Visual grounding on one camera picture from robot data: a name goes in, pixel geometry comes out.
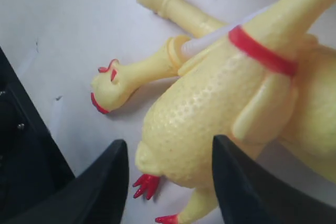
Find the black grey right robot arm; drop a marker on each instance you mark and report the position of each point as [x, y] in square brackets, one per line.
[37, 185]

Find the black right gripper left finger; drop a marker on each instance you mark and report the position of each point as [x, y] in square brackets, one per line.
[98, 195]

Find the yellow rubber chicken red collar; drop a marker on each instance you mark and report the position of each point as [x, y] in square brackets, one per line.
[262, 80]

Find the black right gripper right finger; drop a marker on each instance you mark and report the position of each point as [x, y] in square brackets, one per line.
[247, 193]

